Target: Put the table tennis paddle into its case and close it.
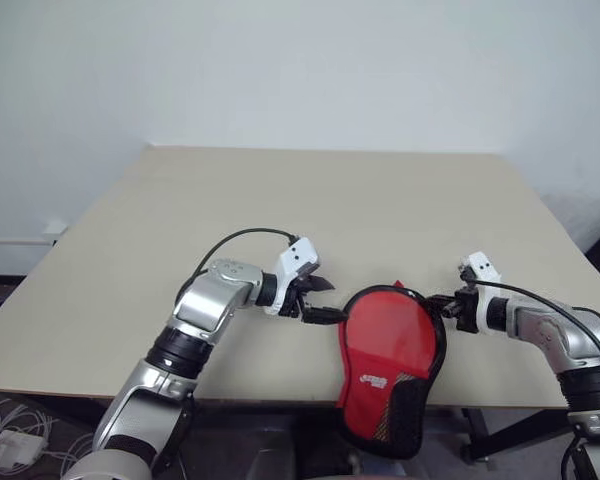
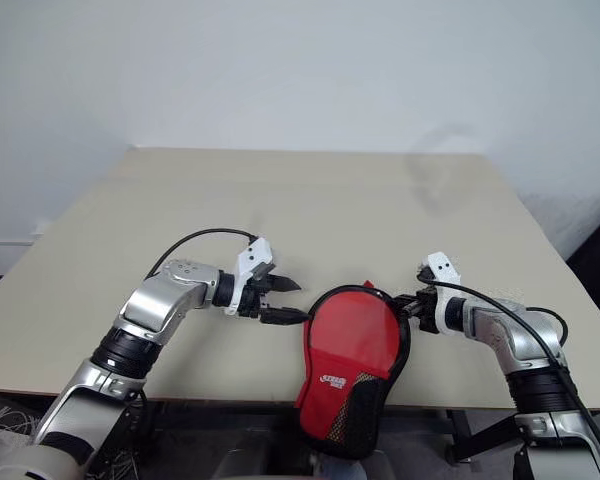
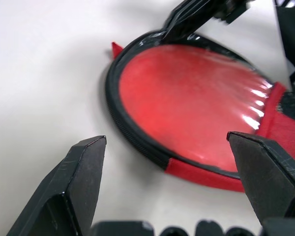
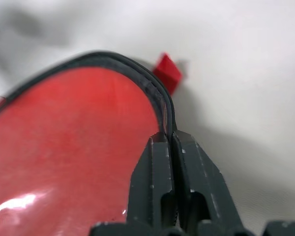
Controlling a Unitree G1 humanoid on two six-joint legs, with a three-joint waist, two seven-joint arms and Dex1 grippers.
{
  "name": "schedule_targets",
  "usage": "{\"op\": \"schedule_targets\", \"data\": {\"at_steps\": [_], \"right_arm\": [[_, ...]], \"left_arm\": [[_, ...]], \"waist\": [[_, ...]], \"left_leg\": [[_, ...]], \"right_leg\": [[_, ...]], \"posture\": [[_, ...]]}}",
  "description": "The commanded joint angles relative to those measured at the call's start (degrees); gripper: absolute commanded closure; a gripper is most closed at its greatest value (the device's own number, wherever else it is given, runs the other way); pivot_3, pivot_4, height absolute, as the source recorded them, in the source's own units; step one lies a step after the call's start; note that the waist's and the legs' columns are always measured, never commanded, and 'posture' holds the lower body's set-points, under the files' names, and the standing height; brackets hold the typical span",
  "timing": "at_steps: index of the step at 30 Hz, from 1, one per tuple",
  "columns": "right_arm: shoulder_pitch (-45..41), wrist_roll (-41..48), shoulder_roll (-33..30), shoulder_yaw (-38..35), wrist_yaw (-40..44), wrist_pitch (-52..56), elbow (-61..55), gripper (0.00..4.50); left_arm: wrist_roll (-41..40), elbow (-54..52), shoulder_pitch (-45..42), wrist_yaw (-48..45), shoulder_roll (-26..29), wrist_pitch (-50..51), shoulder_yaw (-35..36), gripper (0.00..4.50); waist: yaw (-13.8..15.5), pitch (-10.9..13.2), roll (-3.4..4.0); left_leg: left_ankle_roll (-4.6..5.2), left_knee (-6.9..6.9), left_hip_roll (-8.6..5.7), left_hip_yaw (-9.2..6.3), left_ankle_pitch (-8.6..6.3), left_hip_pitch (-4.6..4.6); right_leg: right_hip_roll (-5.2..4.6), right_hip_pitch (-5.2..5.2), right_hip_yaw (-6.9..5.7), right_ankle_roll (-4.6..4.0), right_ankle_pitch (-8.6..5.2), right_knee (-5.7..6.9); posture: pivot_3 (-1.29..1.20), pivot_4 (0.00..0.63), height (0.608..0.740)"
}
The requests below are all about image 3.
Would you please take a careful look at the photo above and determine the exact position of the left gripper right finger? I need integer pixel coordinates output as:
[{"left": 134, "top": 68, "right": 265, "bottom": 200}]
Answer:
[{"left": 226, "top": 131, "right": 295, "bottom": 228}]

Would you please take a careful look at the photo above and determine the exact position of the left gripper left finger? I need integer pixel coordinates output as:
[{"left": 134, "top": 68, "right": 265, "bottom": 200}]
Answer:
[{"left": 6, "top": 135, "right": 107, "bottom": 236}]

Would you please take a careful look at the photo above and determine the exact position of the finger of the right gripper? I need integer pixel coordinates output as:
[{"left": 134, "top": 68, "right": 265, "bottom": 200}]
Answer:
[
  {"left": 166, "top": 0, "right": 207, "bottom": 28},
  {"left": 162, "top": 0, "right": 227, "bottom": 41}
]

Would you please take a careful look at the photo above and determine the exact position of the red object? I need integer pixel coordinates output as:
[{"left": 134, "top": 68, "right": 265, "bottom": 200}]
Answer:
[{"left": 119, "top": 44, "right": 273, "bottom": 173}]

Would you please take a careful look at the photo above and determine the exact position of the black clear zipper pouch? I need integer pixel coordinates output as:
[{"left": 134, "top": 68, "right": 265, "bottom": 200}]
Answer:
[{"left": 105, "top": 29, "right": 295, "bottom": 195}]

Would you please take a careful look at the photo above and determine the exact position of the black angular background object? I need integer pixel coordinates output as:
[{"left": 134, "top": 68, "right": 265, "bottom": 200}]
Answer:
[{"left": 274, "top": 0, "right": 295, "bottom": 92}]

